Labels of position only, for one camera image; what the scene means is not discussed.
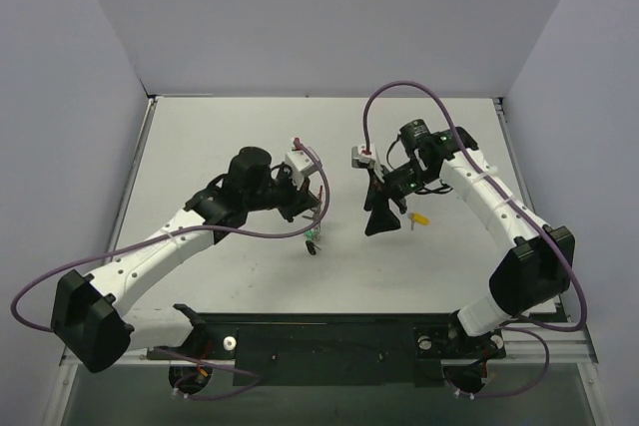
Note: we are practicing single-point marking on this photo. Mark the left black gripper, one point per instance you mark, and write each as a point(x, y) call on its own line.
point(302, 199)

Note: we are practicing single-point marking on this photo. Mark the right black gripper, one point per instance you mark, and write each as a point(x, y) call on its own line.
point(381, 198)

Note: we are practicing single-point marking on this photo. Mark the yellow tag key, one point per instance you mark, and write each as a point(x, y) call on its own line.
point(417, 220)

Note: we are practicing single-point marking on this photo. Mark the black key tag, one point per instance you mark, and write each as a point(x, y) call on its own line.
point(312, 248)

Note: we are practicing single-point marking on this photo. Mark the red handled metal key organizer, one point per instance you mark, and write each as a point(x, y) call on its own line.
point(314, 213)

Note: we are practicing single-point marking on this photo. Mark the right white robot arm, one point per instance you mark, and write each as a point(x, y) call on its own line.
point(536, 256)

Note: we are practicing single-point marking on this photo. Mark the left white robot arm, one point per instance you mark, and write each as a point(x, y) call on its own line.
point(92, 312)

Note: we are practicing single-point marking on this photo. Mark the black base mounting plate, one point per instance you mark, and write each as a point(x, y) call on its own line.
point(311, 349)

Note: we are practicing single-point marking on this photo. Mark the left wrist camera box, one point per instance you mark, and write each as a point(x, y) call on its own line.
point(301, 164)

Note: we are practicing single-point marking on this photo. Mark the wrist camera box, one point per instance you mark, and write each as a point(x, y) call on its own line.
point(301, 164)
point(364, 156)

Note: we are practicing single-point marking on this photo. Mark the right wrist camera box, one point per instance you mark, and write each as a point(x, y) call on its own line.
point(364, 156)

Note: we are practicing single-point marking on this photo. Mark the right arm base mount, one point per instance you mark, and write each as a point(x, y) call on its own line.
point(444, 354)

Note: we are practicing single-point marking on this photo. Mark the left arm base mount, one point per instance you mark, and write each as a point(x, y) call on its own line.
point(193, 377)

